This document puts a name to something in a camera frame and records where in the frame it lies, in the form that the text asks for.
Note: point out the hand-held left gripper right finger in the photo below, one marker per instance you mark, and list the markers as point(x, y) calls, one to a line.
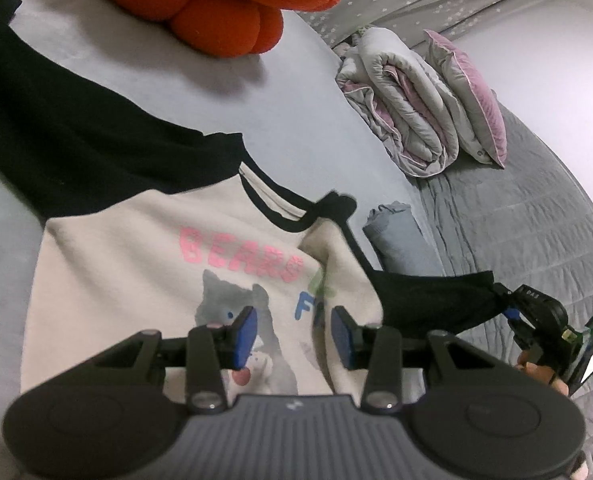
point(344, 337)

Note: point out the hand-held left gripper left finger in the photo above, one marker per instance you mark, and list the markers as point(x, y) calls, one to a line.
point(244, 337)

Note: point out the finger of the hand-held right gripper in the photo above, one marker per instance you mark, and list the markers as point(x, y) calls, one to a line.
point(510, 307)

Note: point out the cream sweatshirt with black sleeves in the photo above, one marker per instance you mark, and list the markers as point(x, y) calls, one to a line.
point(126, 240)

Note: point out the person's right hand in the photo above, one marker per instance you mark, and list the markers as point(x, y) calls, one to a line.
point(539, 372)

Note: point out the grey quilted bedspread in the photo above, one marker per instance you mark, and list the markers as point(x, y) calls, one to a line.
point(526, 210)

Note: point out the folded grey garment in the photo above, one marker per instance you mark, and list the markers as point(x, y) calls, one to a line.
point(401, 240)

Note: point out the grey and pink pillow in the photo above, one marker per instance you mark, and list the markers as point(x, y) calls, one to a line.
point(469, 95)

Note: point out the grey-blue bed sheet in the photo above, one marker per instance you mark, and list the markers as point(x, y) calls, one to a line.
point(286, 125)

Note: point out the folded grey and pink quilt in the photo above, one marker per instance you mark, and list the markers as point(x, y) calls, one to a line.
point(406, 105)

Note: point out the orange pumpkin plush pillow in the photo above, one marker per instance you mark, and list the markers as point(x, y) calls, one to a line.
point(216, 0)

